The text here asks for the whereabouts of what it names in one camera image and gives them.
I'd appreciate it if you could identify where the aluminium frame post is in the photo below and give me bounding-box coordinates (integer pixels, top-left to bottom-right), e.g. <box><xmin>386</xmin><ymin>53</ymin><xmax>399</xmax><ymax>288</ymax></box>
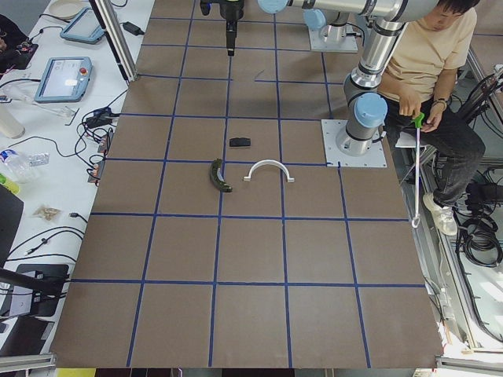
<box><xmin>90</xmin><ymin>0</ymin><xmax>138</xmax><ymax>82</ymax></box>

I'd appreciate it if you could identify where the blue teach pendant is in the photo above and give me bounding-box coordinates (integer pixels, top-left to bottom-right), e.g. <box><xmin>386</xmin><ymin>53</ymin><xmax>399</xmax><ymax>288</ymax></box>
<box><xmin>35</xmin><ymin>57</ymin><xmax>93</xmax><ymax>104</ymax></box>
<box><xmin>60</xmin><ymin>7</ymin><xmax>104</xmax><ymax>44</ymax></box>

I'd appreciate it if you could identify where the white round plate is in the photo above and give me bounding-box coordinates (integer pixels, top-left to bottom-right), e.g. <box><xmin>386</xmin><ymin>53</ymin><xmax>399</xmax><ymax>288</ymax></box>
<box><xmin>48</xmin><ymin>0</ymin><xmax>85</xmax><ymax>20</ymax></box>

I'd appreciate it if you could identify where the near blue teach pendant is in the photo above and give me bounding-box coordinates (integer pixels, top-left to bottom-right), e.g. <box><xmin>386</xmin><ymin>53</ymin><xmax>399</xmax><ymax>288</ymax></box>
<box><xmin>35</xmin><ymin>57</ymin><xmax>93</xmax><ymax>104</ymax></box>

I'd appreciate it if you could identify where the small bag of screws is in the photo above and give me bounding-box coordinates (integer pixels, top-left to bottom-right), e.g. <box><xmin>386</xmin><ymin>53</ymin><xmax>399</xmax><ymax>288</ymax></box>
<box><xmin>32</xmin><ymin>205</ymin><xmax>62</xmax><ymax>222</ymax></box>

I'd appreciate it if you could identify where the olive curved brake shoe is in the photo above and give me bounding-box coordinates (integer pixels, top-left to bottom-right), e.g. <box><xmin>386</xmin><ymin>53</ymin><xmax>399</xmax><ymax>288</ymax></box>
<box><xmin>209</xmin><ymin>159</ymin><xmax>233</xmax><ymax>192</ymax></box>

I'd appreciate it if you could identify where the black brake pad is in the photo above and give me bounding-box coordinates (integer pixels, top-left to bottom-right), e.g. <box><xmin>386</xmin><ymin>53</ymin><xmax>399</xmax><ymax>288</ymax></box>
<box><xmin>229</xmin><ymin>137</ymin><xmax>252</xmax><ymax>148</ymax></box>

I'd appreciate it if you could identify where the person in beige shirt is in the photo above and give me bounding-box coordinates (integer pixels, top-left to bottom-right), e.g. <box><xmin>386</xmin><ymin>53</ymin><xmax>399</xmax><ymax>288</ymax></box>
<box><xmin>378</xmin><ymin>0</ymin><xmax>486</xmax><ymax>236</ymax></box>

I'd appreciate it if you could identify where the far blue teach pendant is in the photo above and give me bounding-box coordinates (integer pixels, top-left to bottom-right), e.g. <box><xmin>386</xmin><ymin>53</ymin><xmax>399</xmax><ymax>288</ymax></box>
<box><xmin>60</xmin><ymin>7</ymin><xmax>104</xmax><ymax>44</ymax></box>

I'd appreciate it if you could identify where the green handled grabber stick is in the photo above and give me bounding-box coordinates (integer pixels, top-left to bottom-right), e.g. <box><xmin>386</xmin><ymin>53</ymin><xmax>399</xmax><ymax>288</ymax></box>
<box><xmin>411</xmin><ymin>112</ymin><xmax>424</xmax><ymax>229</ymax></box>

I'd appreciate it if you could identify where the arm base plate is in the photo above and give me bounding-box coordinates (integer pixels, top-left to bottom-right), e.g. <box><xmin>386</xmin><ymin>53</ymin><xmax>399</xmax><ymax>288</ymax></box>
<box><xmin>308</xmin><ymin>22</ymin><xmax>358</xmax><ymax>53</ymax></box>
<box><xmin>321</xmin><ymin>119</ymin><xmax>387</xmax><ymax>168</ymax></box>

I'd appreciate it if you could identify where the black cable bundle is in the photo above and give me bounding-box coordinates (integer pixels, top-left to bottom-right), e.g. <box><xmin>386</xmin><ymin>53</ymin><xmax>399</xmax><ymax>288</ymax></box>
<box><xmin>455</xmin><ymin>180</ymin><xmax>503</xmax><ymax>272</ymax></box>

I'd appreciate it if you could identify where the black power adapter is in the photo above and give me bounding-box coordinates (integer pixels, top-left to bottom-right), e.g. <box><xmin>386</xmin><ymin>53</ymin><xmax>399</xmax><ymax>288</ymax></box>
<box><xmin>122</xmin><ymin>21</ymin><xmax>145</xmax><ymax>36</ymax></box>

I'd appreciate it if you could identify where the clear plastic water bottle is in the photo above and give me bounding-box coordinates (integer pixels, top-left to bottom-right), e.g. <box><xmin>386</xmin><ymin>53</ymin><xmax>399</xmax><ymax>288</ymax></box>
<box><xmin>1</xmin><ymin>148</ymin><xmax>40</xmax><ymax>183</ymax></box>

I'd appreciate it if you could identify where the black monitor stand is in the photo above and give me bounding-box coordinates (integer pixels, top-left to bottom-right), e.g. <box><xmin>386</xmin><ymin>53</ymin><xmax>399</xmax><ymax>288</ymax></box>
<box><xmin>1</xmin><ymin>264</ymin><xmax>70</xmax><ymax>317</ymax></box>

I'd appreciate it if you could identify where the white curved plastic clamp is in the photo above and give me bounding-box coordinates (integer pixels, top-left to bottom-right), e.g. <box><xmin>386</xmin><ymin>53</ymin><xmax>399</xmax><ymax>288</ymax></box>
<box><xmin>242</xmin><ymin>159</ymin><xmax>296</xmax><ymax>183</ymax></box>

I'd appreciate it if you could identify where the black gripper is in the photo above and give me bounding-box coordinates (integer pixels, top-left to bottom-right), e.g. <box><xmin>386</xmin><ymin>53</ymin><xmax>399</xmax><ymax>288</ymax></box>
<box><xmin>200</xmin><ymin>0</ymin><xmax>244</xmax><ymax>57</ymax></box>

